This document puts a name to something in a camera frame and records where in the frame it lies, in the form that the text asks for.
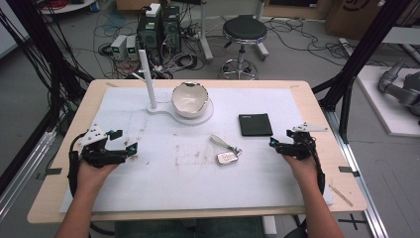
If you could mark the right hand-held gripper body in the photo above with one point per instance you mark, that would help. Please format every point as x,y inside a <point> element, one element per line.
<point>298,147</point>

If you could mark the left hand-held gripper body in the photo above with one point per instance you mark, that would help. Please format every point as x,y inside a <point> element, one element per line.
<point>95,152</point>

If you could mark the person's left hand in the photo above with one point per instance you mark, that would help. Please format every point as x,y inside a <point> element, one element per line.
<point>94,175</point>

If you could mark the person's right hand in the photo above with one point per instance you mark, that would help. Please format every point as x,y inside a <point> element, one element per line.
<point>303,169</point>

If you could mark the black tape strip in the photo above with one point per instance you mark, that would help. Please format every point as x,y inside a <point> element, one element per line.
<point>348,170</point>
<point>49,172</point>

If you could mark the white stand with pole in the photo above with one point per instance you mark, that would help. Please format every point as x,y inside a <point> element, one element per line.
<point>149,82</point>

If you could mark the thin wooden stick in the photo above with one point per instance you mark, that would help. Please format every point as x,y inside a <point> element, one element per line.
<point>340,195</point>

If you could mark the white ceramic bowl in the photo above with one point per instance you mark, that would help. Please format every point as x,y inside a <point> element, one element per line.
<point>189,100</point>

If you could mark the white table mat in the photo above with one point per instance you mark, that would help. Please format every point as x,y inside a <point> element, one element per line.
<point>204,185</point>

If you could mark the grey power supply unit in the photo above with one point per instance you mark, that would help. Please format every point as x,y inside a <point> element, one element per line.
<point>132,48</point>
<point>118,46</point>

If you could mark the white floor board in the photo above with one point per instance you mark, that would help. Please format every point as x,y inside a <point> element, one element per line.
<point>379,109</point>

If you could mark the white metal table leg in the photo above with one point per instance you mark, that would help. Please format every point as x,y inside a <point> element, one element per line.
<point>262,46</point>
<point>205,36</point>

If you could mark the black tape cross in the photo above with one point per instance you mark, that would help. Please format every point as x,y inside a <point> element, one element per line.
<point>353,221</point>

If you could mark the person's legs in green pants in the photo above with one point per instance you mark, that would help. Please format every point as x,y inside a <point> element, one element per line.
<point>185,229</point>

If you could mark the black computer tower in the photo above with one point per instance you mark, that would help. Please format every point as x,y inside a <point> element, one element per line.
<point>148,36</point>
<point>171,28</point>

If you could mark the black round stool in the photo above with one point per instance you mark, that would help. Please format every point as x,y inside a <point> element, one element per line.
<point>244,29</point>

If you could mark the white box on tower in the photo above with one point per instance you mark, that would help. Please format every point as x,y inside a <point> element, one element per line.
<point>153,10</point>

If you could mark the cardboard box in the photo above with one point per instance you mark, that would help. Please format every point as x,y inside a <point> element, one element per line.
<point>356,16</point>

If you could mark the aluminium rail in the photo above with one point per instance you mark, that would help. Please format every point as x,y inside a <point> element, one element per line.
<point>23,172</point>
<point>363,185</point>

